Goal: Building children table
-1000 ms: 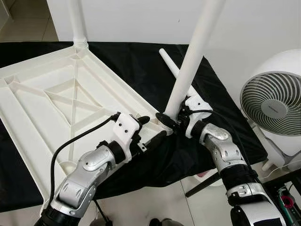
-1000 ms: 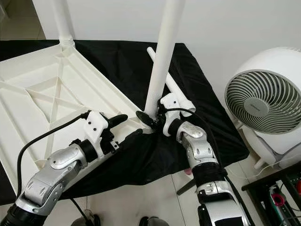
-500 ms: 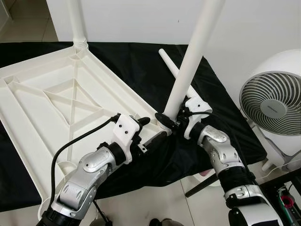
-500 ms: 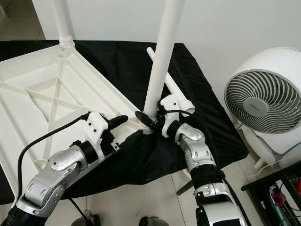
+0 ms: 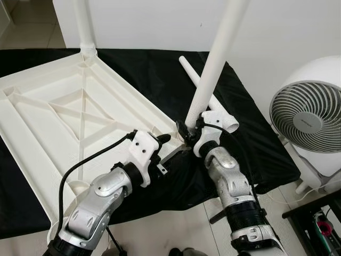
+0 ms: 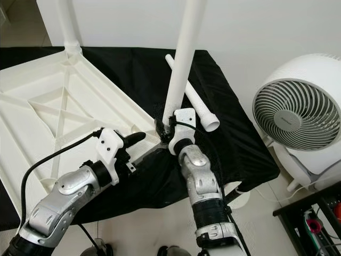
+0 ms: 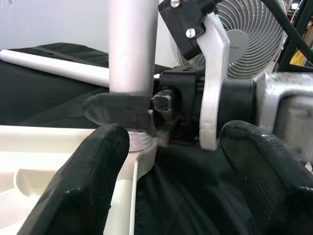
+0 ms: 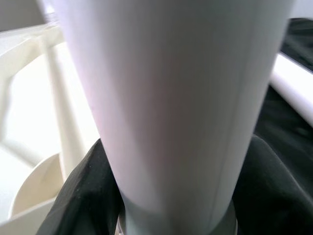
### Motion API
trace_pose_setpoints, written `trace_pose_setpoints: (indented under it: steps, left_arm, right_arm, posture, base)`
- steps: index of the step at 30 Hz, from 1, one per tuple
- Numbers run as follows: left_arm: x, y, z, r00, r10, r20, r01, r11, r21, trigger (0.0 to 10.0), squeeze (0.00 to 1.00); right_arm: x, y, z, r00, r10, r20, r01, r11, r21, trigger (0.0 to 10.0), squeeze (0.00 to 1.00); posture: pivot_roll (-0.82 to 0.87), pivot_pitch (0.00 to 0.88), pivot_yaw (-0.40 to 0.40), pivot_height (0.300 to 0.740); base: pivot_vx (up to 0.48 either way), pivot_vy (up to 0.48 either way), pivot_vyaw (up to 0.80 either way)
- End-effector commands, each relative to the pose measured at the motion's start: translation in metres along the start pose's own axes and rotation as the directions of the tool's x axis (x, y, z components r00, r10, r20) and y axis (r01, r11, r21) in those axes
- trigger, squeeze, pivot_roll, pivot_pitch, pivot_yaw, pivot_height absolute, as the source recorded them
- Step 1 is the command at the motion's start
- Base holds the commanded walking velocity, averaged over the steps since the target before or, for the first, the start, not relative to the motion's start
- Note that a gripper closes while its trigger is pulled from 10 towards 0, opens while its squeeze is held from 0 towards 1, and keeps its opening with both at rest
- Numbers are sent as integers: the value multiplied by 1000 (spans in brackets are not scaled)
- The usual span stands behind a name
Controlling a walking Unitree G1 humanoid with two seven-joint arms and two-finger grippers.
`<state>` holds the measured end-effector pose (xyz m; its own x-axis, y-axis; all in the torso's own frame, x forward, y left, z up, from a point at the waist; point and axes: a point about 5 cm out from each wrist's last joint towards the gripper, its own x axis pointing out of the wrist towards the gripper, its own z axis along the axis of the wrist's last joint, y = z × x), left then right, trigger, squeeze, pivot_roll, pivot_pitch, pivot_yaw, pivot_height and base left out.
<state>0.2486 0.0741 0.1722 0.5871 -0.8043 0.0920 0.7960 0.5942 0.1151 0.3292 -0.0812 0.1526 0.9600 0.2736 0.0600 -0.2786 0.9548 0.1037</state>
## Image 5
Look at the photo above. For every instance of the black low shelf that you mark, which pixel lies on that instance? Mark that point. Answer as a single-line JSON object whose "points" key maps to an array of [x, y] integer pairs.
{"points": [[301, 224]]}

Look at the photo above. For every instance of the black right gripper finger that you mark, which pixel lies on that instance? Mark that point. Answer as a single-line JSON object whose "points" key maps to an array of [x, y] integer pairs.
{"points": [[182, 130]]}

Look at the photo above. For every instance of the black table cloth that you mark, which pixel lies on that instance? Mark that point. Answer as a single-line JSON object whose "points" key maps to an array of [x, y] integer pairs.
{"points": [[256, 149]]}

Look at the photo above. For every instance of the white grey floor appliance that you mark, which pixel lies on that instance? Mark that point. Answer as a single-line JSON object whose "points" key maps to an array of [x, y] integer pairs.
{"points": [[325, 170]]}

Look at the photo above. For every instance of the grey robot leg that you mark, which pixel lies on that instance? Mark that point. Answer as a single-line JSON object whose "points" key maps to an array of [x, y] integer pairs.
{"points": [[184, 252], [120, 252]]}

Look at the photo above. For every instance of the black metal table leg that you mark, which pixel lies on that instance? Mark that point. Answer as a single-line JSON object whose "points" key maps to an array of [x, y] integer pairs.
{"points": [[218, 216]]}

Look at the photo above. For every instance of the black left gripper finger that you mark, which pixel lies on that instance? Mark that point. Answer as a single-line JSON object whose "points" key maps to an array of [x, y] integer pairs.
{"points": [[163, 139]]}

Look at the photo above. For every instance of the grey left robot leg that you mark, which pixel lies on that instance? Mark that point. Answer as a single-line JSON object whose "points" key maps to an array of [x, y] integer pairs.
{"points": [[120, 252]]}

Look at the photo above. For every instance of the grey pink hair dryer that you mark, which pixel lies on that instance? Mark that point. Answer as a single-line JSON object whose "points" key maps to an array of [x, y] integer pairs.
{"points": [[325, 226]]}

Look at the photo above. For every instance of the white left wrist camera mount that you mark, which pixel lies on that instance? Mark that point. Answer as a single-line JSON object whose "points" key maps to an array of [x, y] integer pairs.
{"points": [[143, 146]]}

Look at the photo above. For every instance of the white plastic table top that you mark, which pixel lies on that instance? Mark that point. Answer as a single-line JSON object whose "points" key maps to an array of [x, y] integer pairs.
{"points": [[42, 128]]}

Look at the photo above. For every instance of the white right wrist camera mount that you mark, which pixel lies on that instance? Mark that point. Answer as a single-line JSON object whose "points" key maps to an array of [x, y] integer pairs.
{"points": [[214, 115]]}

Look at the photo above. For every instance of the white round fan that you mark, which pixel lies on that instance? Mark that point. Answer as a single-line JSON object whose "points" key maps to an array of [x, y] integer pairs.
{"points": [[303, 120]]}

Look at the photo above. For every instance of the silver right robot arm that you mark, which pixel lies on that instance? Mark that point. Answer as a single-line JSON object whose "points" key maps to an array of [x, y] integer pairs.
{"points": [[226, 178]]}

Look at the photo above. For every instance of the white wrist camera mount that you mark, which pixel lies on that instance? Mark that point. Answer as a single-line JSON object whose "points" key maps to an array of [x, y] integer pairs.
{"points": [[214, 115], [143, 146]]}

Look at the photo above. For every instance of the grey right robot leg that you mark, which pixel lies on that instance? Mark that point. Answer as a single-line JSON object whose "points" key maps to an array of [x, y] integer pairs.
{"points": [[184, 252]]}

